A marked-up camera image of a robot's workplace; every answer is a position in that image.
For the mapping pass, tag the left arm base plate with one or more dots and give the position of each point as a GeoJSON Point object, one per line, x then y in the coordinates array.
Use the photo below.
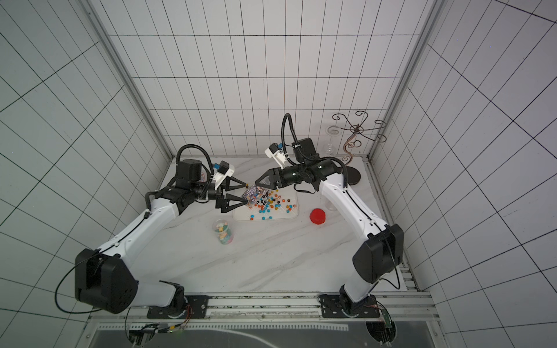
{"type": "Point", "coordinates": [187, 306]}

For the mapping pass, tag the red jar lid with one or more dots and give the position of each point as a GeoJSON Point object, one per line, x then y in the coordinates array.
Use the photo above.
{"type": "Point", "coordinates": [317, 216]}

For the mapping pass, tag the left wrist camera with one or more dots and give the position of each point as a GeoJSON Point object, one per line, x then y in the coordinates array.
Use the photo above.
{"type": "Point", "coordinates": [222, 171]}

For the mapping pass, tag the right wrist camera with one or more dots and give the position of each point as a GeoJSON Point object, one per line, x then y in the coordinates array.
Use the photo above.
{"type": "Point", "coordinates": [275, 152]}

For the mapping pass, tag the jar of small dark candies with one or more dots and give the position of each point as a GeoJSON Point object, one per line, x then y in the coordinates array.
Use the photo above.
{"type": "Point", "coordinates": [253, 194]}

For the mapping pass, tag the pile of colourful lollipops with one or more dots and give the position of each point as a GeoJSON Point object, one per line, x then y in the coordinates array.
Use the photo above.
{"type": "Point", "coordinates": [272, 204]}

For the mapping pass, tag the jar of pastel candies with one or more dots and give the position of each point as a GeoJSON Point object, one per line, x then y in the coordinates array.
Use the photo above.
{"type": "Point", "coordinates": [223, 231]}

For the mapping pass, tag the aluminium mounting rail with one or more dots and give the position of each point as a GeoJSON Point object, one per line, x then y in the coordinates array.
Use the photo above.
{"type": "Point", "coordinates": [396, 306]}

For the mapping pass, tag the copper wine glass rack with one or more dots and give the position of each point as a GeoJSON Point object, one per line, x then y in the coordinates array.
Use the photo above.
{"type": "Point", "coordinates": [374, 134]}

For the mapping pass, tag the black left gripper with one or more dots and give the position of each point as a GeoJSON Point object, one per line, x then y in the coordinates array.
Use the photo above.
{"type": "Point", "coordinates": [225, 203]}

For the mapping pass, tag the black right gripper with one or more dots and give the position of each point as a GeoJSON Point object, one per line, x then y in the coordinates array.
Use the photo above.
{"type": "Point", "coordinates": [276, 176]}

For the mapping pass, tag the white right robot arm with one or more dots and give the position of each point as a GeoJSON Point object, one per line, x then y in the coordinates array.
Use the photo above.
{"type": "Point", "coordinates": [382, 244]}

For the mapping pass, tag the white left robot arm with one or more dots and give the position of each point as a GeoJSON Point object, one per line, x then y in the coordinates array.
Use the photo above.
{"type": "Point", "coordinates": [103, 277]}

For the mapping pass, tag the white plastic tray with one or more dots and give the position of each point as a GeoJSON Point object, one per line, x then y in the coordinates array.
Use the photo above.
{"type": "Point", "coordinates": [270, 206]}

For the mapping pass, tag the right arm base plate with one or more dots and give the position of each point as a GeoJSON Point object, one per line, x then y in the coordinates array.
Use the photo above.
{"type": "Point", "coordinates": [342, 307]}

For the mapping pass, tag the clear hanging wine glass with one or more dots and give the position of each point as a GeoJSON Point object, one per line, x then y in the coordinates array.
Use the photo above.
{"type": "Point", "coordinates": [334, 134]}

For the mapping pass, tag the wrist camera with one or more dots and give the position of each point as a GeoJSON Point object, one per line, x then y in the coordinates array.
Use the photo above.
{"type": "Point", "coordinates": [275, 152]}
{"type": "Point", "coordinates": [222, 171]}

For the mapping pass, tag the clear lollipop jar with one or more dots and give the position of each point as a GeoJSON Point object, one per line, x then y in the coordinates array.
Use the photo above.
{"type": "Point", "coordinates": [333, 199]}

